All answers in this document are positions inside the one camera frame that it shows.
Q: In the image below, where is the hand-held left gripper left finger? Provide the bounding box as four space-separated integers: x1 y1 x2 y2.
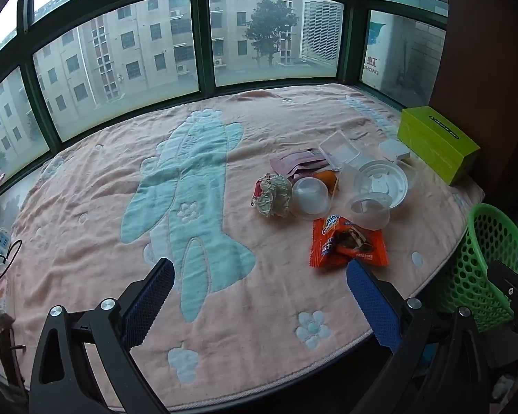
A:
28 258 175 414

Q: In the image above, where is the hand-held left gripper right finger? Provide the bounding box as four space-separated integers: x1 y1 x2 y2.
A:
346 259 501 414

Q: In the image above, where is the green plastic basket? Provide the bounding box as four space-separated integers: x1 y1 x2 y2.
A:
432 204 518 333

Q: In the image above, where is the orange snack wrapper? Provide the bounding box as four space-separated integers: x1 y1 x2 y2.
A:
308 215 389 269

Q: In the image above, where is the clear ribbed plastic container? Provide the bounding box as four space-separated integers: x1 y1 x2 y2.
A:
337 163 361 203

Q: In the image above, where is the maroon plastic bag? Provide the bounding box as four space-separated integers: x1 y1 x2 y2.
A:
270 148 331 182

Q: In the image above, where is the pink printed blanket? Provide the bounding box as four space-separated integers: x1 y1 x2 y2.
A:
0 84 486 410

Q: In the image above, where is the small clear plastic cup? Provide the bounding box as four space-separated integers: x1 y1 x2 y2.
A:
348 196 392 230
291 176 329 221

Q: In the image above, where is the round clear plastic lid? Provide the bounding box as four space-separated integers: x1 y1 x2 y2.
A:
356 159 409 210

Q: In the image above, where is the crumpled foil wrapper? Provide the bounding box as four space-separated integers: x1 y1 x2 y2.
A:
251 172 293 219

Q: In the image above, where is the white sponge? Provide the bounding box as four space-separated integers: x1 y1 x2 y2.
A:
379 139 411 163

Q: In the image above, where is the clear rectangular plastic box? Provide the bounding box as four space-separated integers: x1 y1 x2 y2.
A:
318 131 364 171

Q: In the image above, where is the white power strip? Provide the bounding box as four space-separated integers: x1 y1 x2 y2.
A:
0 228 15 265

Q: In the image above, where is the green cardboard box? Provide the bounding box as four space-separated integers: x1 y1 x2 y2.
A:
398 106 481 185

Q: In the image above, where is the blue logo window sticker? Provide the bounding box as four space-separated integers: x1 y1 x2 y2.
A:
365 21 387 75

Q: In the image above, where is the apartment building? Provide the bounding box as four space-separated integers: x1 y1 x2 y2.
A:
0 0 303 160

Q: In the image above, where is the tree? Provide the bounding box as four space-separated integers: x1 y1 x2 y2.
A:
245 0 302 67

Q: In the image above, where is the black cable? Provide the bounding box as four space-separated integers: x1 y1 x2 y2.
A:
0 239 23 289

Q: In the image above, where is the green window frame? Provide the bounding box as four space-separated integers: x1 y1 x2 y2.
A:
0 0 450 190

